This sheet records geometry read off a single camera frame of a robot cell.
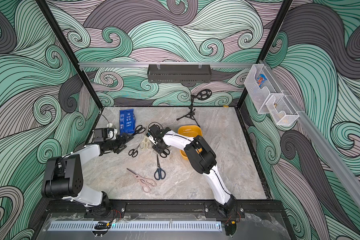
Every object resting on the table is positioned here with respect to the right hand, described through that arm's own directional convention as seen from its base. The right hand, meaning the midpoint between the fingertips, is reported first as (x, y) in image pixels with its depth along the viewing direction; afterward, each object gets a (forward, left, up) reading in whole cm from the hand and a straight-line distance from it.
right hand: (162, 146), depth 98 cm
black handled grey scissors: (-5, +18, 0) cm, 19 cm away
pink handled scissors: (-24, +8, +1) cm, 25 cm away
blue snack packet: (+18, +27, +4) cm, 33 cm away
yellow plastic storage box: (+12, -20, 0) cm, 23 cm away
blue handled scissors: (-18, +1, 0) cm, 18 cm away
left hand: (0, +20, +8) cm, 22 cm away
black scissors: (+13, +18, +1) cm, 22 cm away
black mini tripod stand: (+23, -27, +24) cm, 43 cm away
